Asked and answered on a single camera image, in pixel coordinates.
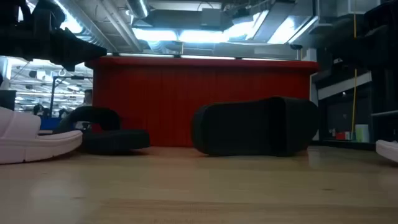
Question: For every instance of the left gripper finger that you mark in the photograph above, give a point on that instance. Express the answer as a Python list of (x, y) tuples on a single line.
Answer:
[(91, 51)]

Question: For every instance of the black slide sandal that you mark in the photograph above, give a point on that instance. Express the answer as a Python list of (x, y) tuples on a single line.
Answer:
[(233, 127), (115, 141)]

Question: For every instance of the pink slide sandal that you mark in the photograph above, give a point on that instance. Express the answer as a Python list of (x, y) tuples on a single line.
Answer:
[(31, 146), (388, 151)]

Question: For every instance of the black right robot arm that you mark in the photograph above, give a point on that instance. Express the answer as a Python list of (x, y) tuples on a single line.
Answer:
[(367, 40)]

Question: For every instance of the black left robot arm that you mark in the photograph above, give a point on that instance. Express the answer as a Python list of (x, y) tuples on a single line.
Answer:
[(15, 37)]

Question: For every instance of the red plastic bin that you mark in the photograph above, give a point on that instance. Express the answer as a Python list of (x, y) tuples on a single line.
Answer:
[(161, 102)]

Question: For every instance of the person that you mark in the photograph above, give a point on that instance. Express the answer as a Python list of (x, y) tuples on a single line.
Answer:
[(88, 98)]

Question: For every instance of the black monitor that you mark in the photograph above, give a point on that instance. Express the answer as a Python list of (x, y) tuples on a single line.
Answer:
[(6, 99)]

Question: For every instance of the blue panel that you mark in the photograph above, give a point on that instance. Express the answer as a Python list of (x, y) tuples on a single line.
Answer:
[(49, 123)]

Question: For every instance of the small red box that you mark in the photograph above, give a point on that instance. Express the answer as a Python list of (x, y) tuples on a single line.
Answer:
[(340, 136)]

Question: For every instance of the light green container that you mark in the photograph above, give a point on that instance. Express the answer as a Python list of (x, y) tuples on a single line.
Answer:
[(362, 133)]

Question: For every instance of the silver spiral air duct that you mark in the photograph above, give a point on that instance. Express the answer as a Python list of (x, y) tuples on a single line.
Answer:
[(93, 34), (136, 7)]

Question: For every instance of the black metal stand frame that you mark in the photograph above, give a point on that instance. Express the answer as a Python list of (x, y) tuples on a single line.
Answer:
[(52, 93)]

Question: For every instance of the black ceiling camera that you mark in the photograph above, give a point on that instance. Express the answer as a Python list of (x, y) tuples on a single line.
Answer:
[(296, 47)]

